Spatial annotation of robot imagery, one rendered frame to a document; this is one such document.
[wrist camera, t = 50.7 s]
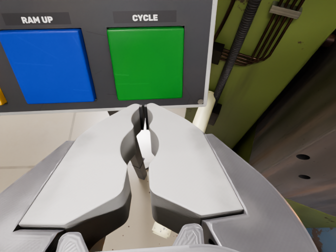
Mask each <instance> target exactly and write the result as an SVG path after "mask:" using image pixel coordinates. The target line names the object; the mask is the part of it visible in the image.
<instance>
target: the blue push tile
mask: <svg viewBox="0 0 336 252"><path fill-rule="evenodd" d="M0 42H1V44H2V47H3V49H4V51H5V54H6V56H7V58H8V61H9V63H10V65H11V68H12V70H13V72H14V74H15V77H16V79H17V81H18V84H19V86H20V88H21V91H22V93H23V95H24V98H25V100H26V102H27V103H28V104H51V103H76V102H93V101H95V99H96V98H97V97H96V92H95V88H94V83H93V78H92V74H91V69H90V65H89V60H88V56H87V51H86V47H85V42H84V38H83V33H82V29H81V28H45V29H6V30H1V31H0Z"/></svg>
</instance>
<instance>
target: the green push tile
mask: <svg viewBox="0 0 336 252"><path fill-rule="evenodd" d="M184 37H185V30H184V28H183V27H182V26H139V27H110V28H109V29H107V39H108V45H109V51H110V57H111V64H112V70H113V76H114V82H115V88H116V95H117V99H118V100H119V101H127V100H152V99H177V98H182V96H183V71H184Z"/></svg>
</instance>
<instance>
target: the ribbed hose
mask: <svg viewBox="0 0 336 252"><path fill-rule="evenodd" d="M261 1H262V0H248V3H247V5H246V8H245V11H244V13H243V16H242V19H241V21H240V24H239V27H238V29H237V32H236V35H235V38H234V40H233V43H232V46H231V48H230V51H229V54H228V56H227V59H226V62H225V64H224V67H223V70H222V72H221V75H220V78H219V80H218V83H217V86H216V88H215V91H214V94H213V95H214V98H215V103H214V106H213V109H212V112H211V115H210V118H209V121H208V124H209V125H212V126H214V124H215V122H216V120H217V118H218V116H219V114H220V111H221V108H222V104H219V103H218V101H219V98H220V96H221V94H222V91H223V89H224V87H225V84H226V82H227V80H228V77H229V75H230V73H231V70H232V68H233V66H234V63H235V61H236V59H237V56H238V54H239V52H240V49H241V47H242V45H243V42H244V40H245V38H246V35H247V33H248V31H249V29H250V26H251V24H252V22H253V19H254V17H255V15H256V12H257V10H258V8H259V5H260V3H261Z"/></svg>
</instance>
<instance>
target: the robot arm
mask: <svg viewBox="0 0 336 252"><path fill-rule="evenodd" d="M145 123H146V130H149V132H150V143H151V153H152V154H153V155H154V156H155V157H154V159H153V160H152V161H151V162H150V164H149V188H150V199H151V210H152V217H153V219H154V220H155V221H156V222H157V223H158V224H160V225H162V226H164V227H166V228H167V229H169V230H171V231H173V232H175V233H177V234H178V236H177V238H176V240H175V241H174V243H173V245H172V246H163V247H150V248H137V249H124V250H111V251H102V250H103V246H104V243H105V239H106V236H107V235H109V234H110V233H112V232H113V231H115V230H116V229H118V228H120V227H121V226H123V225H124V224H125V223H126V222H127V220H128V218H129V214H130V207H131V200H132V192H131V186H130V180H129V174H128V168H127V165H128V163H129V161H130V160H131V159H132V158H133V156H134V155H135V154H136V153H137V150H136V142H135V139H136V137H137V135H138V134H139V133H140V132H141V130H144V126H145ZM0 252H319V251H318V249H317V247H316V245H315V244H314V242H313V240H312V238H311V236H310V235H309V233H308V231H307V230H306V228H305V226H304V225H303V223H302V222H301V220H300V219H299V217H298V216H297V214H296V213H295V211H294V210H293V209H292V207H291V206H290V205H289V204H288V202H287V201H286V200H285V199H284V197H283V196H282V195H281V194H280V193H279V192H278V190H277V189H276V188H275V187H274V186H273V185H272V184H271V183H270V182H269V181H268V180H267V179H266V178H265V177H264V176H263V175H261V174H260V173H259V172H258V171H257V170H256V169H254V168H253V167H252V166H251V165H250V164H248V163H247V162H246V161H245V160H244V159H242V158H241V157H240V156H239V155H237V154H236V153H235V152H234V151H233V150H231V149H230V148H229V147H228V146H227V145H225V144H224V143H223V142H222V141H221V140H219V139H218V138H217V137H216V136H215V135H213V134H212V133H210V134H205V133H204V132H203V131H202V130H200V129H199V128H198V127H197V126H195V125H194V124H192V123H191V122H189V121H188V120H186V119H185V118H183V117H181V116H179V115H177V114H175V113H173V112H171V111H169V110H167V109H165V108H163V107H161V106H158V105H156V104H154V103H149V104H145V105H139V104H132V105H130V106H128V107H126V108H124V109H122V110H120V111H119V112H117V113H115V114H113V115H111V116H109V117H107V118H105V119H103V120H102V121H100V122H98V123H96V124H95V125H93V126H92V127H90V128H89V129H88V130H86V131H85V132H84V133H82V134H81V135H80V136H79V137H78V138H77V139H76V140H75V141H71V140H67V141H65V142H64V143H63V144H62V145H60V146H59V147H58V148H56V149H55V150H54V151H53V152H51V153H50V154H49V155H48V156H46V157H45V158H44V159H43V160H41V161H40V162H39V163H38V164H36V165H35V166H34V167H32V168H31V169H30V170H29V171H27V172H26V173H25V174H24V175H22V176H21V177H20V178H19V179H17V180H16V181H15V182H13V183H12V184H11V185H10V186H8V187H7V188H6V189H5V190H4V191H2V192H1V193H0Z"/></svg>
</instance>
